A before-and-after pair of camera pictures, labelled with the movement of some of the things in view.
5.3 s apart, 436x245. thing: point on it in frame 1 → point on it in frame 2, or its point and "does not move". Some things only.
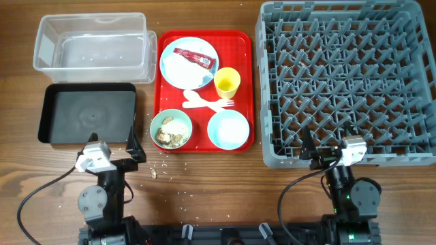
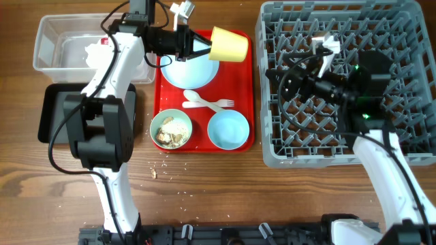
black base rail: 261,234 does not move
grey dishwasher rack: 347,69 does not move
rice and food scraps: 173,133 does not move
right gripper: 327,160 → 304,84
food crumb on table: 153,173 does not move
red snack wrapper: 207,62 → 104,41
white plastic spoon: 193,96 does not move
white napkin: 183,72 → 97,56
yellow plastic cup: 227,81 → 227,46
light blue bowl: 228,130 does not move
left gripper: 136,151 → 184,30
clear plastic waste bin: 95,48 does not move
